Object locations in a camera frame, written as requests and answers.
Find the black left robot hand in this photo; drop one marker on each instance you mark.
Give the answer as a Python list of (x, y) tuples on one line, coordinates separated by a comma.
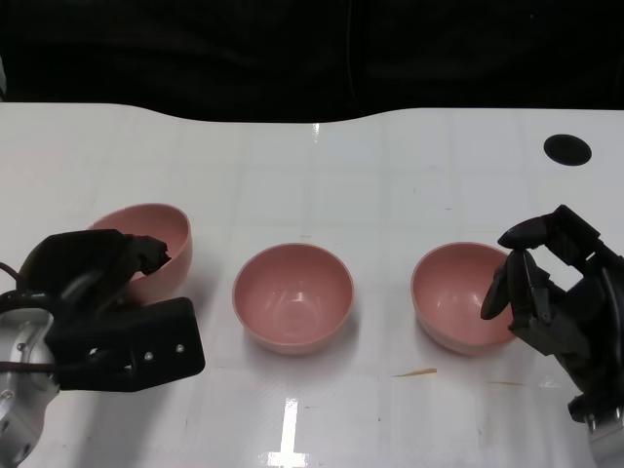
[(78, 263)]

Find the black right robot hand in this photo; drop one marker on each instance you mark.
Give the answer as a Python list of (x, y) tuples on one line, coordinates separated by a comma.
[(585, 336)]

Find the pink plastic bowl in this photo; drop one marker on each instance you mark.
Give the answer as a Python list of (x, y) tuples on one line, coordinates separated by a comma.
[(448, 292), (161, 229), (292, 297)]

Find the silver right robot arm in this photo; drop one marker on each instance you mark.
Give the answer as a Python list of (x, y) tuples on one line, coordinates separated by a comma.
[(609, 446)]

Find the black round table grommet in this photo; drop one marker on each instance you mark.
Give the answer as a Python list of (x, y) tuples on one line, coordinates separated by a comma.
[(567, 150)]

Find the black backdrop curtain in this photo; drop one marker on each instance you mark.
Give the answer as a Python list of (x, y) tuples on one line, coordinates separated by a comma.
[(195, 49)]

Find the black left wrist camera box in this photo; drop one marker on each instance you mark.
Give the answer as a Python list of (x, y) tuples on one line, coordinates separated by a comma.
[(146, 346)]

